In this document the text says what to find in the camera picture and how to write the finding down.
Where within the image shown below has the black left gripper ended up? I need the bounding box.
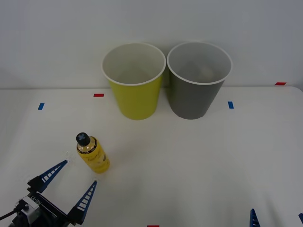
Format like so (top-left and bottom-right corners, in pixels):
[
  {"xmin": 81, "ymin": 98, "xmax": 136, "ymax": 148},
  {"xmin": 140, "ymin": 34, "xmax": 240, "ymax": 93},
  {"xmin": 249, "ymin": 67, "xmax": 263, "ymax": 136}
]
[{"xmin": 26, "ymin": 159, "xmax": 98, "ymax": 227}]

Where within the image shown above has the yellow bottle with black cap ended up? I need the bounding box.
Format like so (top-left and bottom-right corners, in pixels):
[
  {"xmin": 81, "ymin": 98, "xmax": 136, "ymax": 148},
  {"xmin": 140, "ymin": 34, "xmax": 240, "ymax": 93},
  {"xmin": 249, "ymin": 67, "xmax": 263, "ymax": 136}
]
[{"xmin": 75, "ymin": 132, "xmax": 110, "ymax": 175}]

